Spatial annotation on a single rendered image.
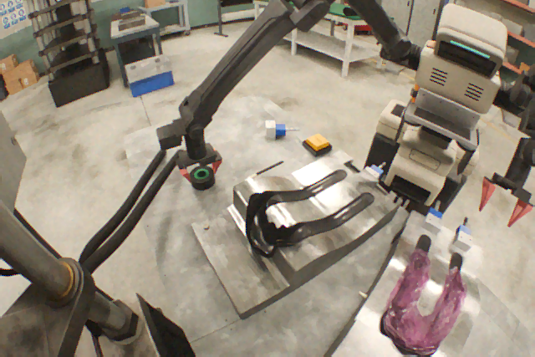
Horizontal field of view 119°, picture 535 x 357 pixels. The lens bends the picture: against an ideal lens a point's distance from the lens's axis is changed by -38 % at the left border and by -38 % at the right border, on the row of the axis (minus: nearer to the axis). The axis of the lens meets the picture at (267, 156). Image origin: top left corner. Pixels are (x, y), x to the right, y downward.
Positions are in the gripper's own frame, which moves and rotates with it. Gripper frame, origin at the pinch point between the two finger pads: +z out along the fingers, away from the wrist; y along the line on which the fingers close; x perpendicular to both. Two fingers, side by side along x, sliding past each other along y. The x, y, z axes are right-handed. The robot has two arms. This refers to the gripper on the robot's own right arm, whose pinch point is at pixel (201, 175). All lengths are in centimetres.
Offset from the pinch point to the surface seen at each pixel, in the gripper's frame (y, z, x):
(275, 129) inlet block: -31.8, -2.1, -7.3
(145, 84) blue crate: -2, 75, -269
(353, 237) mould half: -21.3, -6.8, 43.0
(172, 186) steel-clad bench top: 9.8, 3.0, -3.1
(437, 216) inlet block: -48, -6, 53
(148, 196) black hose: 17.4, -6.5, 7.0
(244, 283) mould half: 4.8, -4.0, 38.4
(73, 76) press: 100, 55, -337
